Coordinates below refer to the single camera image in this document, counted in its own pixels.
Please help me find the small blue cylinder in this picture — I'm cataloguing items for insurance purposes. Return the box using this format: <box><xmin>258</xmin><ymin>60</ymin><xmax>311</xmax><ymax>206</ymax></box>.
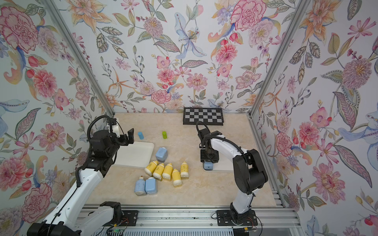
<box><xmin>138</xmin><ymin>132</ymin><xmax>144</xmax><ymax>140</ymax></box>

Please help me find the aluminium mounting rail frame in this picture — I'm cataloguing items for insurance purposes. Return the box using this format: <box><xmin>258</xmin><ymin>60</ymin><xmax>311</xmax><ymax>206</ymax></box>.
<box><xmin>94</xmin><ymin>191</ymin><xmax>304</xmax><ymax>236</ymax></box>

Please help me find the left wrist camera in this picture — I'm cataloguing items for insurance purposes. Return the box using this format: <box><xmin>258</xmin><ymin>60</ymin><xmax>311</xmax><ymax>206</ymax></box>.
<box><xmin>106</xmin><ymin>118</ymin><xmax>121</xmax><ymax>138</ymax></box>

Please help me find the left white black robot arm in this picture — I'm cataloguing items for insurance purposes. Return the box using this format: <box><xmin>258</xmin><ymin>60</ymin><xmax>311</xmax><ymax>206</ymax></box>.
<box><xmin>27</xmin><ymin>115</ymin><xmax>134</xmax><ymax>236</ymax></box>

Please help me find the white storage tray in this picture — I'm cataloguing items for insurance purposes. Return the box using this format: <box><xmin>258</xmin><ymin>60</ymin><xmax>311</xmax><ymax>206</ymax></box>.
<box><xmin>206</xmin><ymin>142</ymin><xmax>241</xmax><ymax>172</ymax></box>
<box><xmin>115</xmin><ymin>142</ymin><xmax>155</xmax><ymax>168</ymax></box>

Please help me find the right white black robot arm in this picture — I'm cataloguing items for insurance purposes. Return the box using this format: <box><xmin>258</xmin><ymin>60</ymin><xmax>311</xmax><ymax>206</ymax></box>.
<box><xmin>196</xmin><ymin>121</ymin><xmax>268</xmax><ymax>226</ymax></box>

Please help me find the right white storage tray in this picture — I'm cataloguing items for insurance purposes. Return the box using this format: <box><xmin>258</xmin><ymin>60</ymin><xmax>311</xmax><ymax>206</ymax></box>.
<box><xmin>206</xmin><ymin>142</ymin><xmax>241</xmax><ymax>172</ymax></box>

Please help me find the left white storage tray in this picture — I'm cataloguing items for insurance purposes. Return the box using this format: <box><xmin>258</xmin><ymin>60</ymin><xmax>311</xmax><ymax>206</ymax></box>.
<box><xmin>115</xmin><ymin>142</ymin><xmax>155</xmax><ymax>168</ymax></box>

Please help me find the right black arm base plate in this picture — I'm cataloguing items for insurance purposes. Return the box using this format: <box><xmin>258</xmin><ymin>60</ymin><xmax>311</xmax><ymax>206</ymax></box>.
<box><xmin>216</xmin><ymin>209</ymin><xmax>258</xmax><ymax>227</ymax></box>

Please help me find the black white checkerboard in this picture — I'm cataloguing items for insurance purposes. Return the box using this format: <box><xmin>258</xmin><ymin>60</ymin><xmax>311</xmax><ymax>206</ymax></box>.
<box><xmin>183</xmin><ymin>107</ymin><xmax>224</xmax><ymax>126</ymax></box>

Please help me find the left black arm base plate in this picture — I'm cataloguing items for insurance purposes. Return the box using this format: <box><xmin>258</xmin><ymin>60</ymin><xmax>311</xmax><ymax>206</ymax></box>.
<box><xmin>104</xmin><ymin>210</ymin><xmax>139</xmax><ymax>227</ymax></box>

